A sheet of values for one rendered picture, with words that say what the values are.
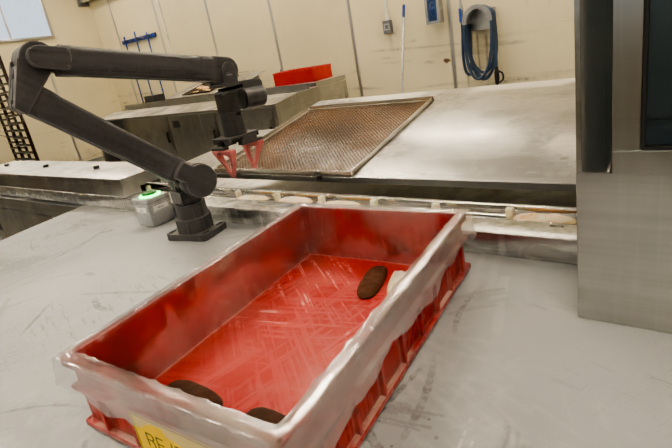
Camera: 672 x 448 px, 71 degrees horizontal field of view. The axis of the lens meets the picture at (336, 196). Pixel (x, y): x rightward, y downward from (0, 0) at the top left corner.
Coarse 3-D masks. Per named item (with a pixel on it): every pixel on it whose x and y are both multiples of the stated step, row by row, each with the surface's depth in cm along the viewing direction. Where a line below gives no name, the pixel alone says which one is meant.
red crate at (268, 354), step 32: (320, 256) 88; (288, 288) 78; (320, 288) 76; (352, 288) 74; (384, 288) 73; (448, 288) 67; (256, 320) 70; (288, 320) 69; (320, 320) 67; (352, 320) 66; (416, 320) 58; (192, 352) 65; (224, 352) 64; (256, 352) 63; (288, 352) 62; (320, 352) 60; (416, 352) 56; (224, 384) 58; (256, 384) 57; (288, 384) 56; (384, 384) 49; (96, 416) 54; (352, 416) 45
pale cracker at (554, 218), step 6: (516, 216) 82; (522, 216) 81; (528, 216) 80; (534, 216) 80; (540, 216) 79; (546, 216) 79; (552, 216) 78; (558, 216) 78; (564, 216) 78; (552, 222) 77; (558, 222) 77; (564, 222) 76; (570, 222) 76
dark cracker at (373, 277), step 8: (368, 272) 76; (376, 272) 76; (384, 272) 76; (368, 280) 74; (376, 280) 74; (384, 280) 75; (360, 288) 72; (368, 288) 72; (376, 288) 72; (360, 296) 71; (368, 296) 71
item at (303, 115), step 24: (432, 96) 146; (288, 120) 167; (312, 120) 162; (336, 120) 155; (360, 120) 149; (384, 120) 142; (408, 120) 134; (264, 144) 153; (312, 144) 140; (336, 144) 135; (360, 144) 130; (384, 144) 124; (216, 168) 141; (240, 168) 139; (264, 168) 133; (288, 168) 128; (312, 168) 124; (336, 168) 119; (360, 168) 115
